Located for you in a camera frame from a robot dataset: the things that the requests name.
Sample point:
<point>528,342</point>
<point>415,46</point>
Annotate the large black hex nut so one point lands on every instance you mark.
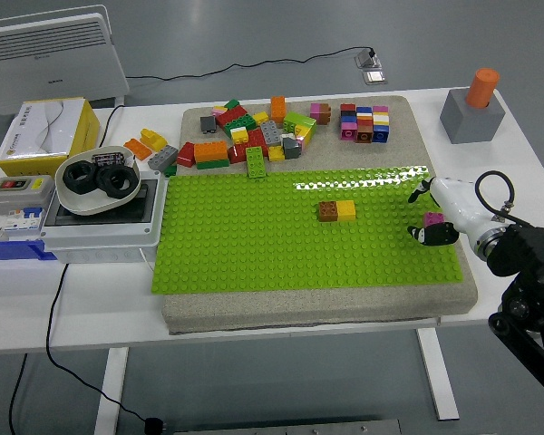
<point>106,181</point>
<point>72,181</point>

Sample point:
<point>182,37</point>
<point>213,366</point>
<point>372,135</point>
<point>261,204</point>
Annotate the dark green flat brick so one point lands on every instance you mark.
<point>212,165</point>

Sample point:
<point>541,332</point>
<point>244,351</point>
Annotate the green studded baseplate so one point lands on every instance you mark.
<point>254,240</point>

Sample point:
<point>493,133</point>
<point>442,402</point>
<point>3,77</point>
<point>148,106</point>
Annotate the lime green flat brick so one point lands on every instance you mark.
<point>256,164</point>

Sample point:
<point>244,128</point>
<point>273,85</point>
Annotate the dark grey sloped brick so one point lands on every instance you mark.
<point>291,148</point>

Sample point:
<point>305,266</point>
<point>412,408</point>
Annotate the grey push-button switch box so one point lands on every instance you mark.
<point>20,192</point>

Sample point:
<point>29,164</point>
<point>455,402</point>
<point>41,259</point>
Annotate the pink cube brick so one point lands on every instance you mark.
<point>380,109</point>

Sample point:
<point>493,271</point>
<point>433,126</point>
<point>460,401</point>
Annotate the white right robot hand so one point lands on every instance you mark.
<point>458,204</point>

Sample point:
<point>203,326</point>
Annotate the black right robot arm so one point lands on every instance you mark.
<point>530,254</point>

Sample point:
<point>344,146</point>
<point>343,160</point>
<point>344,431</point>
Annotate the floor socket with plug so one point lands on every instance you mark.
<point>368,59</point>

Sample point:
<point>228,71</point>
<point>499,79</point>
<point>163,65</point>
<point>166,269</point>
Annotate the pink yellow small brick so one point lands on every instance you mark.
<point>219,110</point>

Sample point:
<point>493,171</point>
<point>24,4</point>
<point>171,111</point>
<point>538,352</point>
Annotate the magenta cube brick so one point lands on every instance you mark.
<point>348,132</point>

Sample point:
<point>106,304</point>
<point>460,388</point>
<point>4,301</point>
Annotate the red long brick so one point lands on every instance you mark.
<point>230,117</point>

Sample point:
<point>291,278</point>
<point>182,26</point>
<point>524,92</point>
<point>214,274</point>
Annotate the white small brick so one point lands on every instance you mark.
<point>288,136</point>

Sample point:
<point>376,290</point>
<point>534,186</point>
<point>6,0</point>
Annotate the orange cube brick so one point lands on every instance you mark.
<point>365,119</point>

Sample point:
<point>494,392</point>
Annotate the orange long brick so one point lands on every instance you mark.
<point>210,151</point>

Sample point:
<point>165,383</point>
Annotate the dark green small brick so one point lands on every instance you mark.
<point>170,171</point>

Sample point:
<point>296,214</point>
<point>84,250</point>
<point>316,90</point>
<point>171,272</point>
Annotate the closed floor socket plate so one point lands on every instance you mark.
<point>375,76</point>

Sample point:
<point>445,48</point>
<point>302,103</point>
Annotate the white panel heater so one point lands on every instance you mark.
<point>50,63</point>

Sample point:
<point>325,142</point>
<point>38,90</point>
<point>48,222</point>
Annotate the lime green large brick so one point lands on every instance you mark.
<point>299,122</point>

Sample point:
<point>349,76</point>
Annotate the grey-brown foam mat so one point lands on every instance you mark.
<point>299,310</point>

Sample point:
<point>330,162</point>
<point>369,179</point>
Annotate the blue plastic tray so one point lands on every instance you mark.
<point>13,251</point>

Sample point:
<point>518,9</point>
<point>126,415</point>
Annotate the orange cylinder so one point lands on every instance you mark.
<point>481,88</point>

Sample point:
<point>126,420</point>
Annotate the white yellow cube brick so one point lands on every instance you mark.
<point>381,119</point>

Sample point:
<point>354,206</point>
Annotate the grey block holder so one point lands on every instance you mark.
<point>471,124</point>

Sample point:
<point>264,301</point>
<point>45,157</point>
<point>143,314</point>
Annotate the brown cube brick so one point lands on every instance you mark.
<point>365,134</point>

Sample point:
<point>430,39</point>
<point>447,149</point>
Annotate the white blue circuit breaker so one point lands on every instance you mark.
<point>22,222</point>

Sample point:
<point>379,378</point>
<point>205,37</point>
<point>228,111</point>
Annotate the yellow square brick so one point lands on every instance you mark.
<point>275,154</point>
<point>260,118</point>
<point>346,211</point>

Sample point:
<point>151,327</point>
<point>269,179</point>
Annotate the dark red cube brick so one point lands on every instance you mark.
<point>347,109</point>

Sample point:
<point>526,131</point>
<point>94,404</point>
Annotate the small dark circuit board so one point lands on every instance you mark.
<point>108,158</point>

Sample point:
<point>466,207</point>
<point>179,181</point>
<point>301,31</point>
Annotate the red large brick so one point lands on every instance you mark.
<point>238,154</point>

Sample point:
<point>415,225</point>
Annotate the yellow sloped brick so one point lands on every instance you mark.
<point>153,138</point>

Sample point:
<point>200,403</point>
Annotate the orange flat brick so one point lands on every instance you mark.
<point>137,148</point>

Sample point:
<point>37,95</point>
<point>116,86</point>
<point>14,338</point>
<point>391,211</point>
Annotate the light grey brick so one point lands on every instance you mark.
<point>163,158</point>
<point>270,132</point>

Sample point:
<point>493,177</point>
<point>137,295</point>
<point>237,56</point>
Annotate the yellow white tissue box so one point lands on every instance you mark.
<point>41,131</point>

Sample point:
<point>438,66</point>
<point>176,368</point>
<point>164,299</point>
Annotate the white bowl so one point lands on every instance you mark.
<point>90,204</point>

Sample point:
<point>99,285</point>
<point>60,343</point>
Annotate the orange tall brick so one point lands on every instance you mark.
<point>278,109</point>

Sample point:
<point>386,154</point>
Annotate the white table leg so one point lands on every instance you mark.
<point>437,376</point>
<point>111,389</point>

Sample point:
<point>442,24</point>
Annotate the dark blue cube brick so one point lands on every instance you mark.
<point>347,118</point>

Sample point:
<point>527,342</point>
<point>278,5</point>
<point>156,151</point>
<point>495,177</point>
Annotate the dark green long brick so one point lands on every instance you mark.
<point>241,125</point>

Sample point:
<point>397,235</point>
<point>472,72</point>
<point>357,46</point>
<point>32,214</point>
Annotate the red sloped brick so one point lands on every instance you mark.
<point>186,155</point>

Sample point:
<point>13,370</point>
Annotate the dark grey small brick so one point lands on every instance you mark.
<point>207,124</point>

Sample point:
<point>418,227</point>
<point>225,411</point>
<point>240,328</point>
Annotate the grey electrical enclosure box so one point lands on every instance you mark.
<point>104,235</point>

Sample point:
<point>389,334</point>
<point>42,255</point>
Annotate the brown square brick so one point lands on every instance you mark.
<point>327,212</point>
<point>325,114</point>

